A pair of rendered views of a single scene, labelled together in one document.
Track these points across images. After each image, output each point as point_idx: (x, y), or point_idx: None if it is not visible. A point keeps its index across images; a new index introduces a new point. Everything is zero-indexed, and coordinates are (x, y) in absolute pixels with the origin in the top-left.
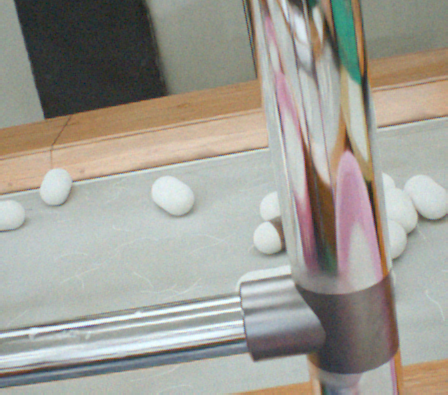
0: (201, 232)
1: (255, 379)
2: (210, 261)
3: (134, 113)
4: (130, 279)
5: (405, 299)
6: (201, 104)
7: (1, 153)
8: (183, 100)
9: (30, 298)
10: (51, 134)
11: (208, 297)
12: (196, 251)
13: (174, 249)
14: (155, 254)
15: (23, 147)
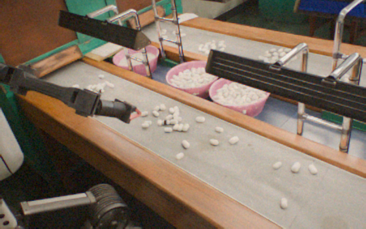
0: (101, 98)
1: (121, 83)
2: (106, 94)
3: (71, 119)
4: (113, 96)
5: None
6: (66, 113)
7: (93, 122)
8: (64, 117)
9: (121, 99)
10: (83, 122)
11: (131, 56)
12: (105, 96)
13: (106, 97)
14: (107, 98)
15: (90, 121)
